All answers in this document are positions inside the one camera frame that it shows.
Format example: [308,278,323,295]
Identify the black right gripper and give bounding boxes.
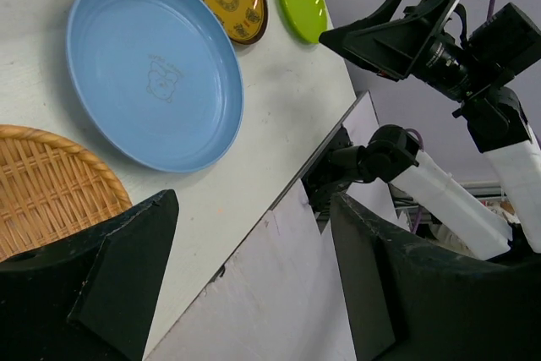
[319,0,540,101]

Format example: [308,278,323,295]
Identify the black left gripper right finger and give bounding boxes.
[331,194,540,360]

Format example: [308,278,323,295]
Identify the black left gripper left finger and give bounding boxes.
[1,189,179,360]

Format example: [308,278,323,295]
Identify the woven wicker plate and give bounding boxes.
[1,124,132,260]

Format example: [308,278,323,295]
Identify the blue plastic plate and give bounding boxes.
[65,0,244,173]

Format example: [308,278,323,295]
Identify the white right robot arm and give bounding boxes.
[320,0,540,360]

